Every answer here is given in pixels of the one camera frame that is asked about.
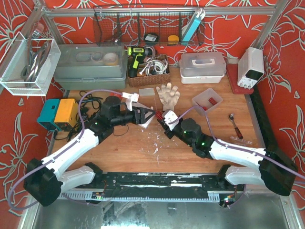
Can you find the small clear plastic bin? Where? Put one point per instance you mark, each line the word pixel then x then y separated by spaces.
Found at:
pixel 202 100

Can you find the clear lidded plastic container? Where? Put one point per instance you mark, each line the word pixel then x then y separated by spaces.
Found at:
pixel 202 67

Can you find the grey plastic storage box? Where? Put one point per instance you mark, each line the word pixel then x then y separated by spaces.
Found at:
pixel 89 66

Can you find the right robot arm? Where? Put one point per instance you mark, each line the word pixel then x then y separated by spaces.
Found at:
pixel 269 167

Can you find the large red spring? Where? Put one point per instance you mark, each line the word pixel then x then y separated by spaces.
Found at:
pixel 159 115

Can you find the yellow tape measure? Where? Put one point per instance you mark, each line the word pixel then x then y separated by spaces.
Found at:
pixel 173 40

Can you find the teal flat box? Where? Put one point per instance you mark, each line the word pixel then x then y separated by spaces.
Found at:
pixel 189 29

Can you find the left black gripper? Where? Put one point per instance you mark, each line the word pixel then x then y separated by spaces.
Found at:
pixel 137 116

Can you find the clear acrylic wall box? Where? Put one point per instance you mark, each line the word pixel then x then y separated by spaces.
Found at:
pixel 27 68

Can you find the red mat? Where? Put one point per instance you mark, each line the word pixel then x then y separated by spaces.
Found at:
pixel 232 73

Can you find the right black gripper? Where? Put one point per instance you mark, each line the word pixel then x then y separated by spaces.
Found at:
pixel 167 129

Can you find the woven wicker basket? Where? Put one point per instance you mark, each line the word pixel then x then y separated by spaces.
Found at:
pixel 152 72

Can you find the white knit work glove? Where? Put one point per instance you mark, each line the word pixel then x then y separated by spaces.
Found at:
pixel 168 95

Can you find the white bench power supply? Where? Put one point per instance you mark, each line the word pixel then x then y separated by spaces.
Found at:
pixel 250 68

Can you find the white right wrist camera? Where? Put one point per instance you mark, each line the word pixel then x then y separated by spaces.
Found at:
pixel 170 118

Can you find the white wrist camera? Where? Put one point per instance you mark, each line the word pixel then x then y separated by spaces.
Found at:
pixel 130 99
pixel 170 118

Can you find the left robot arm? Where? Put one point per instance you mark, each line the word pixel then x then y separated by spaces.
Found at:
pixel 46 179

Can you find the white rectangular block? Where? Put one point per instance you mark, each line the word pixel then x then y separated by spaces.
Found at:
pixel 146 92

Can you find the yellow teal soldering station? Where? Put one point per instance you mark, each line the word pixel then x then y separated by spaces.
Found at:
pixel 59 114

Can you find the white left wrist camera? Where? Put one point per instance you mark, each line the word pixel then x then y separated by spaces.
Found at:
pixel 130 99

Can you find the red handled ratchet wrench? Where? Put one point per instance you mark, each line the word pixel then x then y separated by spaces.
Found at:
pixel 238 132

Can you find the black and green drill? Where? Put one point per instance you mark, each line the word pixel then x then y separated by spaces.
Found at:
pixel 138 55

